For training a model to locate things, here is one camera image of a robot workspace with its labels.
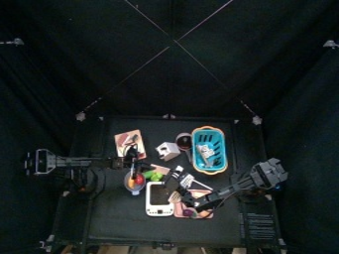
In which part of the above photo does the dark red mug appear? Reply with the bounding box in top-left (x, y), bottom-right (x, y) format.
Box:
top-left (175, 132), bottom-right (195, 163)

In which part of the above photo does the silver white packet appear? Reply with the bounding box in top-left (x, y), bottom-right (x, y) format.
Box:
top-left (197, 143), bottom-right (219, 168)

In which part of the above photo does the purple toy food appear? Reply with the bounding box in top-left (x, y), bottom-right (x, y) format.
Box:
top-left (182, 207), bottom-right (199, 219)

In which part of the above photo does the orange picture card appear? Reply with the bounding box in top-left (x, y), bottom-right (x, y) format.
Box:
top-left (114, 129), bottom-right (149, 161)

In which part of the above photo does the blue basket with orange rim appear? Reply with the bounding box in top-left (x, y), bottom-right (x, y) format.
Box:
top-left (191, 125), bottom-right (230, 176)

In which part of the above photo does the beige flat card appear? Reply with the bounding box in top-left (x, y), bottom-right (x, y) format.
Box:
top-left (150, 164), bottom-right (173, 176)

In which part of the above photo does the green toy vegetable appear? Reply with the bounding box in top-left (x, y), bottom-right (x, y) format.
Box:
top-left (141, 169), bottom-right (166, 183)

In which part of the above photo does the pink tray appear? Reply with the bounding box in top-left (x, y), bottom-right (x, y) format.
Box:
top-left (173, 189), bottom-right (217, 220)

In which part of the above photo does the white toy tablet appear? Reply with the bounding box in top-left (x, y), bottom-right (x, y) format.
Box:
top-left (145, 181), bottom-right (177, 218)

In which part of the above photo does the orange toy food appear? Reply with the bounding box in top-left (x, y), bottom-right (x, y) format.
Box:
top-left (197, 209), bottom-right (214, 219)

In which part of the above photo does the white cube box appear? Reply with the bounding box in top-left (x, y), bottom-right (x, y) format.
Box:
top-left (155, 141), bottom-right (182, 162)

